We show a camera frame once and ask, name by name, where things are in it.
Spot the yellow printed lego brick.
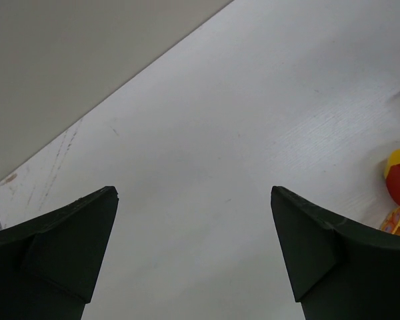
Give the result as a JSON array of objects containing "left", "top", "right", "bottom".
[{"left": 380, "top": 207, "right": 400, "bottom": 236}]

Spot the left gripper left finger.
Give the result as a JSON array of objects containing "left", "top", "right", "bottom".
[{"left": 0, "top": 186, "right": 119, "bottom": 320}]

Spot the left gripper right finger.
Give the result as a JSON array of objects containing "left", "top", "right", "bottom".
[{"left": 271, "top": 186, "right": 400, "bottom": 319}]

